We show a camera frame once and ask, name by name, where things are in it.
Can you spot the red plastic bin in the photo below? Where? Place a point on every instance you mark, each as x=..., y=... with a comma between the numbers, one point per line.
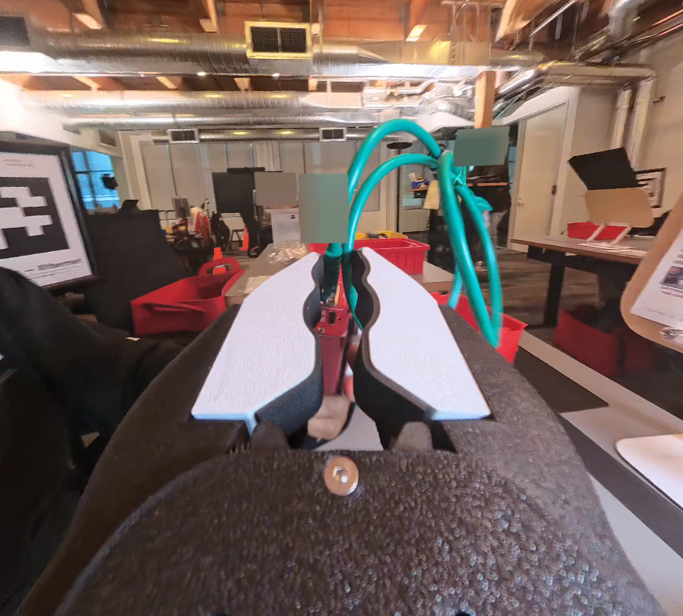
x=509, y=330

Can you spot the black high-back chair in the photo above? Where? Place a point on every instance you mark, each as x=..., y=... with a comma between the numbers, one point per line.
x=138, y=253

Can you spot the black screen on stand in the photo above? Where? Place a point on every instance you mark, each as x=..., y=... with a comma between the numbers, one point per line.
x=235, y=194

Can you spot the wooden table with black legs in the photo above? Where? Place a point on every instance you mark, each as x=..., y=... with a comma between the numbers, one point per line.
x=576, y=248

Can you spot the yellow plastic bin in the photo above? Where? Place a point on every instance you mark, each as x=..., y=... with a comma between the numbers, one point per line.
x=381, y=235

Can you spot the ceiling air vent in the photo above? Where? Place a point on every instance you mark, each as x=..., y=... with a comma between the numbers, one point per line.
x=278, y=40

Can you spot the person's left forearm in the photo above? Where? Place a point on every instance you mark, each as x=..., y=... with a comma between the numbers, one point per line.
x=80, y=360

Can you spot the instruction sheet on clipboard stand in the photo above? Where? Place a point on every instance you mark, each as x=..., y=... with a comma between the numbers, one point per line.
x=640, y=274

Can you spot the black white marker poster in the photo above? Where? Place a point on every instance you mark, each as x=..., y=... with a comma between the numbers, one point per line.
x=37, y=221

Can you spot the printed instruction poster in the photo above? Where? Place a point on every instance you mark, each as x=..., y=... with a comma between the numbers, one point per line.
x=661, y=285

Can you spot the white stand base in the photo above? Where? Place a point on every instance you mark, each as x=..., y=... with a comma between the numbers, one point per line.
x=656, y=461

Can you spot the red ribbed plastic crate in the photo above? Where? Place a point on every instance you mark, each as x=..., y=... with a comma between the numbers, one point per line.
x=395, y=253

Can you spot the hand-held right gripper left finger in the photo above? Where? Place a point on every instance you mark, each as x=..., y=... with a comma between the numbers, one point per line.
x=261, y=349

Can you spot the person's right hand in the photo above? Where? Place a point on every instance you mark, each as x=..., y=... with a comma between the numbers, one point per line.
x=326, y=421

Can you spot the red metal port box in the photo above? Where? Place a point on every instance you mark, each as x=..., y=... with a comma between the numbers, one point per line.
x=333, y=338

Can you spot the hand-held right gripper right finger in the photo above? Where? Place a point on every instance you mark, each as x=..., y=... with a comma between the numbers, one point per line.
x=421, y=349

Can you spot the black panel on cardboard stand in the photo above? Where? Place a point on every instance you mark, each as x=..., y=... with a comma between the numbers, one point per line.
x=613, y=178

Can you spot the red fabric tote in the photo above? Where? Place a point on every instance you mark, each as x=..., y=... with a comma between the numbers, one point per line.
x=176, y=306

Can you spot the small red tray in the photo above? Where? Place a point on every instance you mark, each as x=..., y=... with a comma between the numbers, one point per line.
x=584, y=229

